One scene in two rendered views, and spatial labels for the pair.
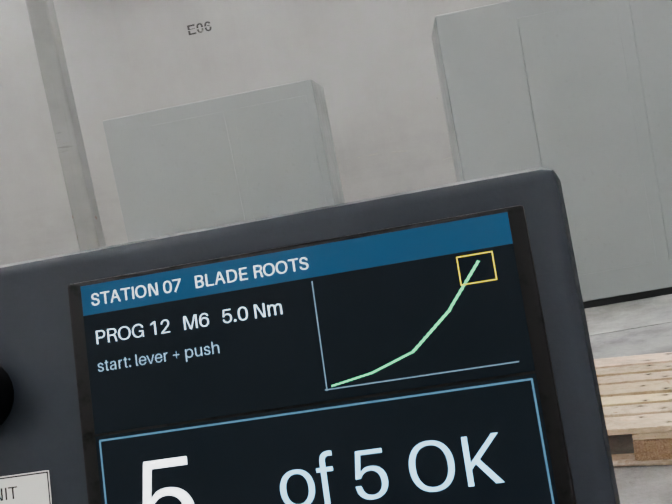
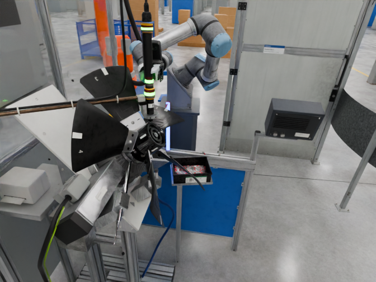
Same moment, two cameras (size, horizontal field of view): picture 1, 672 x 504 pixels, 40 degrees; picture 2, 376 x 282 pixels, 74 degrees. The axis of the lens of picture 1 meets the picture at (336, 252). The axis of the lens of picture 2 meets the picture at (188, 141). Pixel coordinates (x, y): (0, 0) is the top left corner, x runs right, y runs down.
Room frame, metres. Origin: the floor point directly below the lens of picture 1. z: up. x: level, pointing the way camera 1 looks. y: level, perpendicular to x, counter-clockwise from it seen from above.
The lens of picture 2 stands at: (1.61, -0.59, 1.72)
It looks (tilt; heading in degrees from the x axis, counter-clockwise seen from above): 30 degrees down; 177
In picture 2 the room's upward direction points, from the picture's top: 3 degrees clockwise
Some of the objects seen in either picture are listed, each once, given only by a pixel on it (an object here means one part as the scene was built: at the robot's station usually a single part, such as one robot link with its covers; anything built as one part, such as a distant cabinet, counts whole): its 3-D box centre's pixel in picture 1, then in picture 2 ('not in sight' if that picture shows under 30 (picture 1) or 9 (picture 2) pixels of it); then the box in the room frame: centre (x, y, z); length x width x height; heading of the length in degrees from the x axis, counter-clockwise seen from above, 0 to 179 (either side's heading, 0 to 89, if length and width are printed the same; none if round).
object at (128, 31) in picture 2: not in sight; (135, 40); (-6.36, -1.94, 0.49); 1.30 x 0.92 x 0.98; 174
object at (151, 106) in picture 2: not in sight; (148, 68); (0.61, -0.71, 1.46); 0.04 x 0.04 x 0.46
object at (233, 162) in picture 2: not in sight; (183, 156); (0.27, -0.55, 0.82); 0.90 x 0.04 x 0.08; 80
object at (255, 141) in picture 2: not in sight; (254, 146); (0.35, -0.13, 0.96); 0.03 x 0.03 x 0.20; 80
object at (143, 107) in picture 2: not in sight; (147, 105); (0.61, -0.72, 1.31); 0.09 x 0.07 x 0.10; 115
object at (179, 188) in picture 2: not in sight; (178, 223); (0.45, -0.57, 0.40); 0.03 x 0.03 x 0.80; 5
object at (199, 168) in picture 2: not in sight; (191, 172); (0.45, -0.51, 0.83); 0.19 x 0.14 x 0.02; 96
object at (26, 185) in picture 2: not in sight; (21, 187); (0.70, -1.32, 0.92); 0.17 x 0.16 x 0.11; 80
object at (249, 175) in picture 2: not in sight; (240, 214); (0.35, -0.13, 0.39); 0.04 x 0.04 x 0.78; 80
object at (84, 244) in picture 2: not in sight; (74, 227); (0.77, -1.08, 0.73); 0.15 x 0.09 x 0.22; 80
